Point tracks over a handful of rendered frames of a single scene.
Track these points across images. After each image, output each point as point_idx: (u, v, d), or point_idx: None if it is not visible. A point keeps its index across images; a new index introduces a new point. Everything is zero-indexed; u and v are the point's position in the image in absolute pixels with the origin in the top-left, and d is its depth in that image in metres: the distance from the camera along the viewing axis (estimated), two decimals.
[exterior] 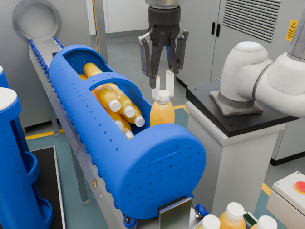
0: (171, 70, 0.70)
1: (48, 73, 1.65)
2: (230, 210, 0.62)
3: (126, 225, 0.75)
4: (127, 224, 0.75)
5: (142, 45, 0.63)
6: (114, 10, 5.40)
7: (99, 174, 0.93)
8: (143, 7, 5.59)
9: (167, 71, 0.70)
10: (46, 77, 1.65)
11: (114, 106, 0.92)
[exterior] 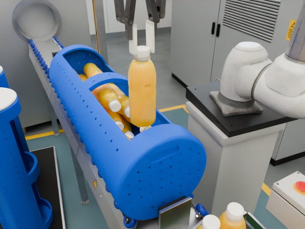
0: (150, 19, 0.60)
1: (48, 73, 1.65)
2: (230, 210, 0.62)
3: (126, 225, 0.75)
4: (127, 224, 0.75)
5: None
6: (114, 10, 5.40)
7: (99, 174, 0.93)
8: (143, 7, 5.59)
9: (146, 21, 0.60)
10: (46, 77, 1.65)
11: (115, 106, 0.92)
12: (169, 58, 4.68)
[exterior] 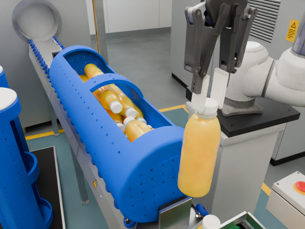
0: (223, 67, 0.46)
1: (48, 73, 1.65)
2: None
3: (125, 223, 0.76)
4: (125, 223, 0.76)
5: (190, 22, 0.39)
6: (114, 10, 5.40)
7: (98, 172, 0.93)
8: (143, 7, 5.59)
9: (217, 70, 0.47)
10: (46, 77, 1.65)
11: (115, 107, 0.91)
12: (169, 58, 4.68)
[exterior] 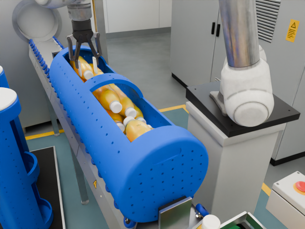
0: (94, 56, 1.14)
1: (48, 73, 1.65)
2: (86, 76, 1.14)
3: (125, 224, 0.76)
4: (125, 224, 0.76)
5: (68, 41, 1.06)
6: (114, 10, 5.40)
7: (98, 173, 0.93)
8: (143, 7, 5.59)
9: (92, 57, 1.14)
10: (46, 77, 1.65)
11: (115, 107, 0.92)
12: (169, 58, 4.68)
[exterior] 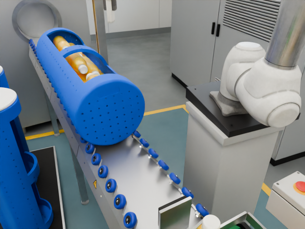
0: None
1: None
2: None
3: (129, 224, 0.75)
4: (129, 223, 0.75)
5: None
6: None
7: (99, 168, 0.94)
8: (143, 7, 5.59)
9: None
10: (47, 76, 1.64)
11: (82, 69, 1.21)
12: (169, 58, 4.68)
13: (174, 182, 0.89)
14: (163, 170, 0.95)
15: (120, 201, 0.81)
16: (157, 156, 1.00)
